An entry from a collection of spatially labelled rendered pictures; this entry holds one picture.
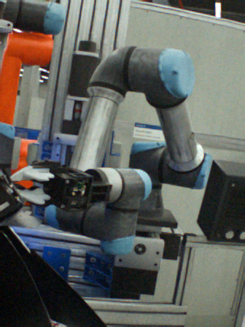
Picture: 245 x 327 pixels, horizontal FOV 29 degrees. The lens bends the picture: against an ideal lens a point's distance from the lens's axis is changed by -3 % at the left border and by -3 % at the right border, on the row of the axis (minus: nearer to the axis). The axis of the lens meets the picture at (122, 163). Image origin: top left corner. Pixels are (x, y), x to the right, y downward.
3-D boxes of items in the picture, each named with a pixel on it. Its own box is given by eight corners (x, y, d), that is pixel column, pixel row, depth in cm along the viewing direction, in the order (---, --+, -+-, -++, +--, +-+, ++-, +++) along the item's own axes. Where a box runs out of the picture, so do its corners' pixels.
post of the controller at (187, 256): (174, 306, 124) (187, 235, 122) (171, 301, 127) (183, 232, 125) (185, 306, 125) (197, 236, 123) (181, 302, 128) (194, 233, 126)
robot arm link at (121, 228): (95, 241, 117) (101, 197, 116) (138, 252, 112) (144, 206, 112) (79, 247, 110) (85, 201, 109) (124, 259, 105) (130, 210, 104)
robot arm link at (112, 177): (100, 163, 107) (92, 199, 108) (85, 163, 103) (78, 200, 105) (125, 173, 102) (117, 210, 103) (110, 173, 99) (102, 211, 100)
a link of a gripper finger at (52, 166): (35, 159, 89) (69, 163, 96) (30, 158, 90) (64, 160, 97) (29, 184, 90) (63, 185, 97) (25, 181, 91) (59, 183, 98)
